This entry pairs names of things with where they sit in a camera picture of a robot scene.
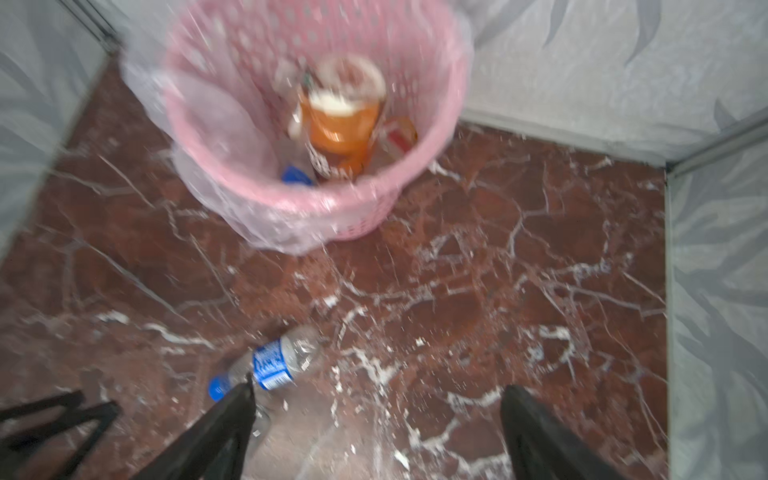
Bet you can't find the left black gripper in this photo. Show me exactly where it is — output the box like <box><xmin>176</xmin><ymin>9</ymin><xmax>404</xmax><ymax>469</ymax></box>
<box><xmin>1</xmin><ymin>390</ymin><xmax>120</xmax><ymax>479</ymax></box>

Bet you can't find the brown coffee bottle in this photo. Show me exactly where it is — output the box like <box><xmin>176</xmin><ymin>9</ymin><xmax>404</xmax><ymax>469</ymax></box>
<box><xmin>298</xmin><ymin>53</ymin><xmax>387</xmax><ymax>181</ymax></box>

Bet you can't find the small water bottle blue label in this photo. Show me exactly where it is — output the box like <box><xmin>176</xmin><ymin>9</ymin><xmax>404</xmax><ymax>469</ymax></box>
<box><xmin>281</xmin><ymin>165</ymin><xmax>316</xmax><ymax>186</ymax></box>

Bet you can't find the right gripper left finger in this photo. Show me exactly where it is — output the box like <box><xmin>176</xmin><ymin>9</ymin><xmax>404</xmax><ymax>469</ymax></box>
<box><xmin>134</xmin><ymin>381</ymin><xmax>256</xmax><ymax>480</ymax></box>

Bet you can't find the clear plastic bin liner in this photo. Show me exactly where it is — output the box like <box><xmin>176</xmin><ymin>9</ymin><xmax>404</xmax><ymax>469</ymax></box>
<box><xmin>119</xmin><ymin>0</ymin><xmax>475</xmax><ymax>256</ymax></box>

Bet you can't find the pink perforated plastic bin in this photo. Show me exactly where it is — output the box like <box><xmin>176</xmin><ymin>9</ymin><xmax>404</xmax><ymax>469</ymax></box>
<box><xmin>161</xmin><ymin>0</ymin><xmax>472</xmax><ymax>241</ymax></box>

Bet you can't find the yellow drink bottle red label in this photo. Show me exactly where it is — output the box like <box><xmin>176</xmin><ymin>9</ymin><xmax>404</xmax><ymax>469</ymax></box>
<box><xmin>378</xmin><ymin>117</ymin><xmax>418</xmax><ymax>160</ymax></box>

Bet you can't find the clear bottle blue cap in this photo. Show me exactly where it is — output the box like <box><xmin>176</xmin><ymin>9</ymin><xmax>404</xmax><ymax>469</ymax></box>
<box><xmin>208</xmin><ymin>325</ymin><xmax>322</xmax><ymax>401</ymax></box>

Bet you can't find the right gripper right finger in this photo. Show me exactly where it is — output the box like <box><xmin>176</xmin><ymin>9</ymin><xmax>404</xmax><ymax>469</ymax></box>
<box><xmin>500</xmin><ymin>385</ymin><xmax>623</xmax><ymax>480</ymax></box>

